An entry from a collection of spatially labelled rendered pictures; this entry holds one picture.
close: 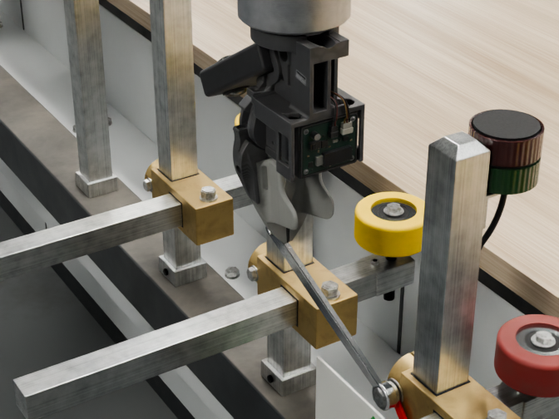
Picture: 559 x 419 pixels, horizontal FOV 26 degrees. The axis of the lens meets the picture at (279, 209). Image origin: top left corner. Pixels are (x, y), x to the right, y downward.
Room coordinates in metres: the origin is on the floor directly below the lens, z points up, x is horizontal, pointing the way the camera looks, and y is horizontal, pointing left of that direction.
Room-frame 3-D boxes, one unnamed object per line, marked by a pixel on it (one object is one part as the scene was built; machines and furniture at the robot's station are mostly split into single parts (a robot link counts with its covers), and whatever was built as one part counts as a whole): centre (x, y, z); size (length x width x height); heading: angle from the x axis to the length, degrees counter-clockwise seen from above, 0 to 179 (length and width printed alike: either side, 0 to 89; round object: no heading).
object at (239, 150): (0.91, 0.02, 1.06); 0.05 x 0.02 x 0.09; 122
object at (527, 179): (0.87, -0.18, 1.07); 0.06 x 0.06 x 0.02
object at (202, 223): (1.25, 0.11, 0.82); 0.13 x 0.06 x 0.05; 32
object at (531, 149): (0.87, -0.18, 1.09); 0.06 x 0.06 x 0.02
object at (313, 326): (1.04, -0.02, 0.83); 0.13 x 0.06 x 0.05; 32
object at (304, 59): (0.90, -0.02, 1.12); 0.09 x 0.08 x 0.12; 32
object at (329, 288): (1.00, -0.05, 0.86); 0.02 x 0.02 x 0.01
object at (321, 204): (0.91, -0.03, 1.02); 0.06 x 0.03 x 0.09; 32
